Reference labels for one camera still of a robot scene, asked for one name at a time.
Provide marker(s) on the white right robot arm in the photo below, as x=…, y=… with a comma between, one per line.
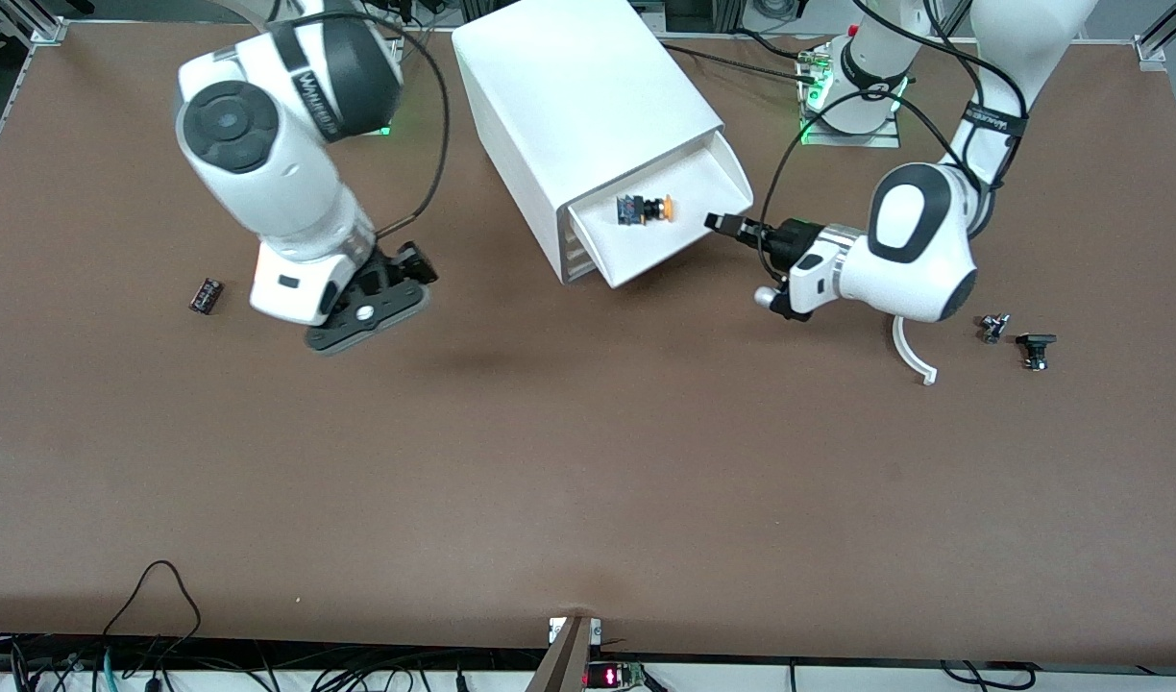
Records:
x=261, y=173

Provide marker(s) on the black button component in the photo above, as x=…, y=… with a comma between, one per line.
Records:
x=1035, y=346

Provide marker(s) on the device with red display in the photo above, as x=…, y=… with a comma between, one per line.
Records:
x=612, y=676

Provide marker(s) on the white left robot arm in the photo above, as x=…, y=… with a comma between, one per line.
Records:
x=915, y=250

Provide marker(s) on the small black contact block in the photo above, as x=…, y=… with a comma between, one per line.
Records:
x=207, y=296

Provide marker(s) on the small silver black component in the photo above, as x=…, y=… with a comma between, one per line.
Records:
x=993, y=328

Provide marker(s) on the white curved plastic piece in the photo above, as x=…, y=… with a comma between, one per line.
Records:
x=907, y=356

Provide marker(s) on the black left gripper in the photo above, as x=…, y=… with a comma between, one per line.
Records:
x=792, y=239

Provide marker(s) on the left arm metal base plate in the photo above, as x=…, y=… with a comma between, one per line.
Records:
x=881, y=139

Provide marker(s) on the aluminium frame profile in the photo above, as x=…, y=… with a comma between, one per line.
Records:
x=40, y=24
x=1155, y=48

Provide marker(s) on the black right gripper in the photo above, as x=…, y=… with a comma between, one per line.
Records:
x=403, y=266

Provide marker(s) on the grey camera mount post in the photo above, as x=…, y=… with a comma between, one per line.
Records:
x=564, y=658

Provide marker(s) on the orange push button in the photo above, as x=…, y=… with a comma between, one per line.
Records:
x=646, y=210

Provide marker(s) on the white drawer cabinet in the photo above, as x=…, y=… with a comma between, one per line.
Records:
x=569, y=96

